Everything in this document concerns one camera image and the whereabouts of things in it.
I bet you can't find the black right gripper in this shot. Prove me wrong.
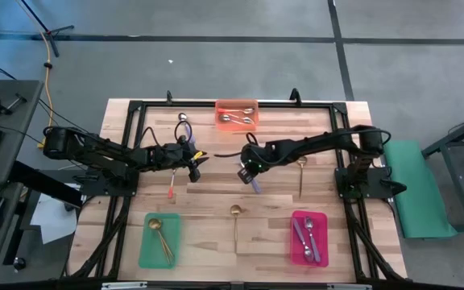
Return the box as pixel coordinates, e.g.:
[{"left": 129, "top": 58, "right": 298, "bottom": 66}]
[{"left": 237, "top": 140, "right": 276, "bottom": 185}]

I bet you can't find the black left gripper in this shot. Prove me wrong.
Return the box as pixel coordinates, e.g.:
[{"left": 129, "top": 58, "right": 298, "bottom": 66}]
[{"left": 161, "top": 140, "right": 211, "bottom": 184}]

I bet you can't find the gold spoon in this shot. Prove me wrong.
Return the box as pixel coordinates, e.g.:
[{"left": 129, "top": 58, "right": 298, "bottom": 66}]
[
  {"left": 296, "top": 155, "right": 309, "bottom": 200},
  {"left": 151, "top": 219, "right": 175, "bottom": 267},
  {"left": 230, "top": 204, "right": 242, "bottom": 255},
  {"left": 147, "top": 218, "right": 176, "bottom": 261}
]

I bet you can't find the orange plastic bin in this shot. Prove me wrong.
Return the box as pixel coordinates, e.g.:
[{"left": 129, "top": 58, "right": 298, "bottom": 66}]
[{"left": 214, "top": 98, "right": 260, "bottom": 132}]

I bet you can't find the red plastic bin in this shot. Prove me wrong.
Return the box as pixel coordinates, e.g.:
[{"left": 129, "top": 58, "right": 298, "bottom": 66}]
[{"left": 290, "top": 209, "right": 329, "bottom": 269}]

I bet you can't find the green plastic bin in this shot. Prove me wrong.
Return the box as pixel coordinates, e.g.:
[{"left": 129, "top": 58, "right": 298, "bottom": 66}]
[{"left": 138, "top": 212, "right": 183, "bottom": 270}]

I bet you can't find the white paper sheet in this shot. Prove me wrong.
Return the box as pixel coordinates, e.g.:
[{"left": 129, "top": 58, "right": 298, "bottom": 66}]
[{"left": 29, "top": 197, "right": 79, "bottom": 246}]

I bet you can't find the black desk beam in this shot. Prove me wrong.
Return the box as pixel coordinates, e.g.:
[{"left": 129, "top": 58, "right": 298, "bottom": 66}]
[{"left": 8, "top": 159, "right": 85, "bottom": 209}]

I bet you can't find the teal foam mat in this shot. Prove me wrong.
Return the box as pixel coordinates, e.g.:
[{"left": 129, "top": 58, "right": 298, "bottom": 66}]
[{"left": 383, "top": 139, "right": 458, "bottom": 240}]

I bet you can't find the grey desk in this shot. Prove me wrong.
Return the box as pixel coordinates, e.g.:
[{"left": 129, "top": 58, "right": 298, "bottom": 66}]
[{"left": 0, "top": 79, "right": 44, "bottom": 285}]

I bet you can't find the black tripod stand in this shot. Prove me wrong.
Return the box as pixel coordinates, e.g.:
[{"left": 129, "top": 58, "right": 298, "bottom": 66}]
[{"left": 20, "top": 0, "right": 76, "bottom": 58}]

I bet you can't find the dark grey side table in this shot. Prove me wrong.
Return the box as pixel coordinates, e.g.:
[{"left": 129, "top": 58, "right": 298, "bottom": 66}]
[{"left": 421, "top": 104, "right": 464, "bottom": 233}]

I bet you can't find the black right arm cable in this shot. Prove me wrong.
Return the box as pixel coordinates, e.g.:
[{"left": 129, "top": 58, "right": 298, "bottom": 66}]
[{"left": 214, "top": 131, "right": 259, "bottom": 159}]

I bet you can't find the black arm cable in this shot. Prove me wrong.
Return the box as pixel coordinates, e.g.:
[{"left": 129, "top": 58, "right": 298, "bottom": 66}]
[
  {"left": 139, "top": 119, "right": 193, "bottom": 148},
  {"left": 214, "top": 131, "right": 259, "bottom": 159}
]

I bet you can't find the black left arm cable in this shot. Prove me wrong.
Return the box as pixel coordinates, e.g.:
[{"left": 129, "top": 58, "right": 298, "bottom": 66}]
[{"left": 139, "top": 119, "right": 193, "bottom": 148}]

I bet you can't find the black metal table frame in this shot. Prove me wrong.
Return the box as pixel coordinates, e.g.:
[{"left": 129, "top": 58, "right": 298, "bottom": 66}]
[{"left": 60, "top": 99, "right": 408, "bottom": 283}]

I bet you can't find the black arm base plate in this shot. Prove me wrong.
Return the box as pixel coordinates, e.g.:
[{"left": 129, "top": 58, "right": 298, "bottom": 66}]
[
  {"left": 334, "top": 167, "right": 408, "bottom": 201},
  {"left": 74, "top": 167, "right": 140, "bottom": 198}
]

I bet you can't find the silver metal bracket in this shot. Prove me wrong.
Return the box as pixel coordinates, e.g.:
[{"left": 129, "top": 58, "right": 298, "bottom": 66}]
[
  {"left": 326, "top": 283, "right": 372, "bottom": 290},
  {"left": 101, "top": 281, "right": 148, "bottom": 290}
]

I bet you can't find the black floor cable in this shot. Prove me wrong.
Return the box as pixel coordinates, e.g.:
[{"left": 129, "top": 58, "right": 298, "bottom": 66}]
[{"left": 36, "top": 98, "right": 106, "bottom": 166}]

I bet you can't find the yellow floor cable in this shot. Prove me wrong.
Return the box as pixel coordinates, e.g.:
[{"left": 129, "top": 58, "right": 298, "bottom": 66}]
[{"left": 36, "top": 31, "right": 56, "bottom": 153}]

